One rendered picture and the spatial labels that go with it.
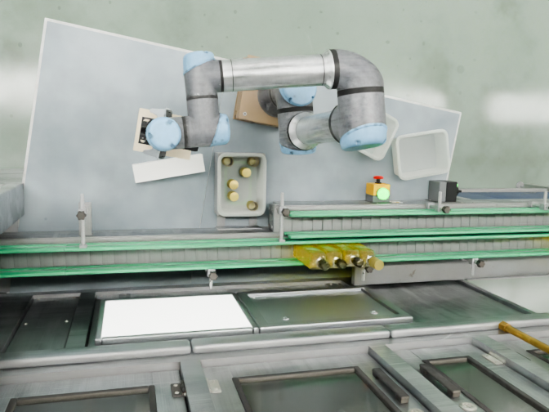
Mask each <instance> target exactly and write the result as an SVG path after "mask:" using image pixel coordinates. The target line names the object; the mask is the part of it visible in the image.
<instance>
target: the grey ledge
mask: <svg viewBox="0 0 549 412"><path fill-rule="evenodd" d="M478 260H483V261H484V263H485V265H484V267H481V268H479V267H478V266H477V265H475V270H474V275H471V264H469V263H468V261H461V260H459V259H440V260H421V261H401V262H383V263H384V267H383V268H382V269H381V270H380V271H378V270H376V269H374V268H373V269H374V270H373V272H372V273H370V272H369V273H367V272H366V270H365V281H362V280H361V278H362V270H361V269H359V268H358V267H357V266H353V267H352V278H351V283H352V284H353V285H364V284H394V283H410V282H426V281H441V280H497V279H513V278H528V277H543V276H549V255H538V256H518V257H480V258H478Z"/></svg>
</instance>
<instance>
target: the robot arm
mask: <svg viewBox="0 0 549 412"><path fill-rule="evenodd" d="M183 70H184V73H183V75H184V78H185V94H186V104H187V113H188V116H181V117H172V111H171V110H170V109H169V108H166V109H150V113H152V114H155V115H157V118H156V119H151V118H146V117H142V120H141V130H140V135H139V141H138V143H140V144H144V145H149V146H152V149H150V150H143V153H144V154H145V155H149V156H153V157H155V158H157V159H158V160H162V159H164V158H165V156H166V152H167V151H169V150H175V149H183V150H191V151H198V149H199V147H204V146H209V147H212V146H221V145H226V144H227V143H228V142H229V140H230V123H229V119H228V116H227V115H226V114H222V113H219V105H218V95H217V93H218V92H239V91H251V90H258V92H257V98H258V102H259V104H260V107H261V108H262V109H263V110H264V111H265V112H266V113H267V114H268V115H270V116H272V117H275V118H278V125H279V145H280V149H281V151H282V153H284V154H286V155H308V154H313V153H314V152H315V151H316V147H317V145H318V144H319V143H326V142H333V141H336V142H338V143H340V145H341V148H342V149H343V150H344V151H354V150H366V149H370V148H374V147H378V146H382V145H383V144H385V142H386V132H387V126H386V107H385V93H384V81H383V77H382V74H381V72H380V71H379V69H378V68H377V67H376V66H375V64H373V63H372V62H371V61H370V60H368V59H367V58H365V57H364V56H361V55H360V54H358V53H355V52H352V51H348V50H343V49H328V50H326V51H325V52H324V53H323V54H317V55H302V56H274V57H259V58H245V59H230V60H215V58H214V54H213V53H212V52H210V51H192V52H189V53H187V54H185V55H184V57H183ZM316 86H325V87H326V88H327V89H328V90H329V89H337V105H336V106H335V107H334V108H333V109H332V111H328V112H324V113H321V114H314V112H313V100H314V98H315V95H316V91H317V88H316ZM144 119H149V122H147V121H144ZM141 140H143V141H144V142H141Z"/></svg>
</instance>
